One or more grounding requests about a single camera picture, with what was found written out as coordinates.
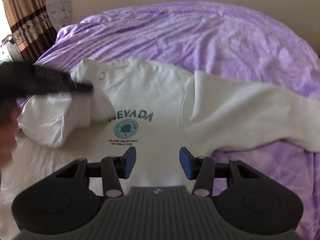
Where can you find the person's left hand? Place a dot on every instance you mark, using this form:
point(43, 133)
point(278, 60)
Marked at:
point(8, 133)

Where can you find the brown patterned curtain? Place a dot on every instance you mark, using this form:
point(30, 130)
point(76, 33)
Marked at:
point(30, 26)

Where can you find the white patterned pillow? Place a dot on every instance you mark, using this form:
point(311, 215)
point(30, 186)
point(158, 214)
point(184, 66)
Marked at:
point(59, 12)

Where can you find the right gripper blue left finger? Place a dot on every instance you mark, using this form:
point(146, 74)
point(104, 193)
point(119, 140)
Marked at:
point(128, 160)

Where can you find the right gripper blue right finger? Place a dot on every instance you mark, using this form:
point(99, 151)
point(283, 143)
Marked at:
point(189, 163)

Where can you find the purple floral bed cover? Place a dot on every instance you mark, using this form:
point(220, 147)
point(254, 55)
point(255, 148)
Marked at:
point(227, 41)

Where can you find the white Nevada print t-shirt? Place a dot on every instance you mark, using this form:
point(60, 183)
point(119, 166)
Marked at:
point(157, 108)

